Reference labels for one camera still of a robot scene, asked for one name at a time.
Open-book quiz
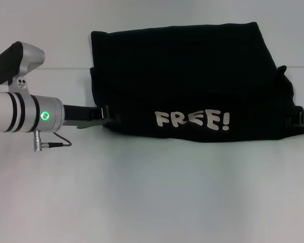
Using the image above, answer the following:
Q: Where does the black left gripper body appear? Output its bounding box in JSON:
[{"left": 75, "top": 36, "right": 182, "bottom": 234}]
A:
[{"left": 62, "top": 104, "right": 104, "bottom": 130}]

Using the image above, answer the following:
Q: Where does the left arm connector cable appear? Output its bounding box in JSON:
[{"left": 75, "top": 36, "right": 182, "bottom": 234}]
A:
[{"left": 34, "top": 130, "right": 72, "bottom": 153}]

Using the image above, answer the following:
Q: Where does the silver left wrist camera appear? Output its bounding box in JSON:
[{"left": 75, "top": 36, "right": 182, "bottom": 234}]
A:
[{"left": 0, "top": 41, "right": 46, "bottom": 94}]

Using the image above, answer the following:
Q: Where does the black shirt with FREE print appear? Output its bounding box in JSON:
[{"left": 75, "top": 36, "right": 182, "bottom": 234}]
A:
[{"left": 89, "top": 22, "right": 304, "bottom": 144}]

